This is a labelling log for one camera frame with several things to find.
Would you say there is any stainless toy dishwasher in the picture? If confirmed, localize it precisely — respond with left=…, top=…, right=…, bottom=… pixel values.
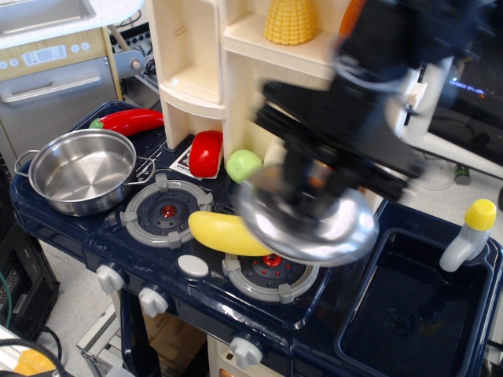
left=1, top=1, right=145, bottom=168

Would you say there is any grey oval button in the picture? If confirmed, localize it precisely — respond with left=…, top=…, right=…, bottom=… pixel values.
left=177, top=254, right=210, bottom=279

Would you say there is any white frame post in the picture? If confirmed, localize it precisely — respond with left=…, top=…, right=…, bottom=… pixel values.
left=402, top=53, right=502, bottom=178

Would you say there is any yellow toy banana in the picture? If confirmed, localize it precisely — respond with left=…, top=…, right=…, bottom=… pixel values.
left=188, top=210, right=272, bottom=257

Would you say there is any green toy apple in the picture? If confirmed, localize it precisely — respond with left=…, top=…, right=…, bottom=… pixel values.
left=226, top=149, right=263, bottom=184

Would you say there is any grey toy faucet yellow cap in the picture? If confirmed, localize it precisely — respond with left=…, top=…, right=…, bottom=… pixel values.
left=439, top=199, right=497, bottom=273

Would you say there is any cream toy detergent jug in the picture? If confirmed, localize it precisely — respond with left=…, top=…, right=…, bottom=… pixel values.
left=263, top=138, right=287, bottom=167

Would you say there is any orange toy bottle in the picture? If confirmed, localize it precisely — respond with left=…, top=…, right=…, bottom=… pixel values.
left=339, top=0, right=366, bottom=38

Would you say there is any navy toy kitchen counter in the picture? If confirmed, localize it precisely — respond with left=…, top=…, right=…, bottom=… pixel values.
left=11, top=130, right=502, bottom=376

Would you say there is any grey right stove knob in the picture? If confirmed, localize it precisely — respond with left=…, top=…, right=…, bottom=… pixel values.
left=229, top=336, right=263, bottom=369

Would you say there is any grey left toy burner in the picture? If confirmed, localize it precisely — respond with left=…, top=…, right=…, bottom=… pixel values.
left=119, top=174, right=214, bottom=249

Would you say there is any grey stove knob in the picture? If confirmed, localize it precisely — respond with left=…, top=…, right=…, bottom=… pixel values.
left=96, top=265, right=125, bottom=294
left=138, top=287, right=169, bottom=318
left=229, top=336, right=263, bottom=369

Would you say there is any yellow toy corn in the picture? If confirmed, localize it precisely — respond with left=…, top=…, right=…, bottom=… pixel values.
left=263, top=0, right=316, bottom=46

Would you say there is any grey toy burner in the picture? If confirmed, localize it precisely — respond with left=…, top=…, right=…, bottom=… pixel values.
left=222, top=254, right=319, bottom=304
left=119, top=174, right=214, bottom=249

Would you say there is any black computer case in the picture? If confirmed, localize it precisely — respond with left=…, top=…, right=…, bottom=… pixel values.
left=1, top=162, right=60, bottom=341

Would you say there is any stainless steel pot lid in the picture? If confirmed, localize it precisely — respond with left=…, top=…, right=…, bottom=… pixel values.
left=237, top=166, right=379, bottom=267

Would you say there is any red toy chili pepper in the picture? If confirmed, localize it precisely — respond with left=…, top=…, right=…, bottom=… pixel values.
left=89, top=108, right=164, bottom=137

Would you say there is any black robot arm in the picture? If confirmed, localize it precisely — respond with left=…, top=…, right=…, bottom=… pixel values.
left=256, top=1, right=491, bottom=218

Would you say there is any grey right toy burner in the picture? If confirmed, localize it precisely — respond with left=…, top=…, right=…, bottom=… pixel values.
left=222, top=254, right=319, bottom=304

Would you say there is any cream toy kitchen shelf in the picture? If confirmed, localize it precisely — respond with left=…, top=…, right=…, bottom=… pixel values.
left=147, top=1, right=349, bottom=160

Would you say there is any grey left stove knob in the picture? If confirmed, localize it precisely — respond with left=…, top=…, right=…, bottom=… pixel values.
left=96, top=265, right=125, bottom=294

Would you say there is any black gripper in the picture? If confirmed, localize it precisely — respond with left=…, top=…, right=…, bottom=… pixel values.
left=253, top=78, right=428, bottom=217

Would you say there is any grey middle stove knob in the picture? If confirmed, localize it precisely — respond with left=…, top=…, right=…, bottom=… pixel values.
left=138, top=287, right=169, bottom=318

